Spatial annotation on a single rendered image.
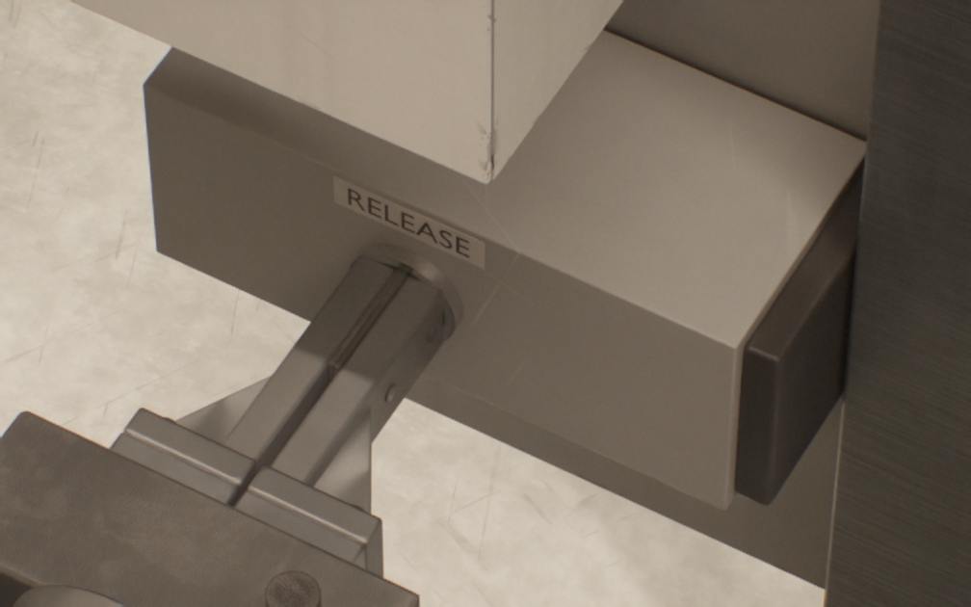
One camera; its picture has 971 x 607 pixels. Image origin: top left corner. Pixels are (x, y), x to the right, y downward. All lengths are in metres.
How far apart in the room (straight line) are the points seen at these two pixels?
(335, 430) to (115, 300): 1.50
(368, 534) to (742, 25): 0.19
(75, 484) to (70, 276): 1.53
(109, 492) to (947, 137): 0.25
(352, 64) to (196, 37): 0.05
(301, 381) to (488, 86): 0.23
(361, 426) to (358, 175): 0.07
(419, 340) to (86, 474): 0.11
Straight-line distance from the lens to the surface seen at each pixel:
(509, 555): 2.85
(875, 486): 1.55
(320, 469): 1.46
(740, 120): 1.50
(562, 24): 1.30
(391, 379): 1.49
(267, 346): 2.93
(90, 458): 1.45
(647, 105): 1.51
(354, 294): 1.50
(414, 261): 1.50
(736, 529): 1.69
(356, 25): 1.28
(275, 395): 1.48
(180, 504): 1.44
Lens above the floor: 2.35
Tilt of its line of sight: 53 degrees down
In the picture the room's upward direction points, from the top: straight up
